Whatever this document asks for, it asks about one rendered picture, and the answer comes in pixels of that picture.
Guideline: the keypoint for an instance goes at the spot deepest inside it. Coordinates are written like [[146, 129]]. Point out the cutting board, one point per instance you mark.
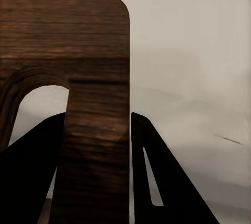
[[84, 46]]

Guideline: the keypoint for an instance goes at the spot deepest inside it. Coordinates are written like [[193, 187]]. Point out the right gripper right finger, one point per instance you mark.
[[182, 202]]

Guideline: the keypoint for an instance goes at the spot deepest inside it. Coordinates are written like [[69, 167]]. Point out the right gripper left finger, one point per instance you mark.
[[27, 168]]

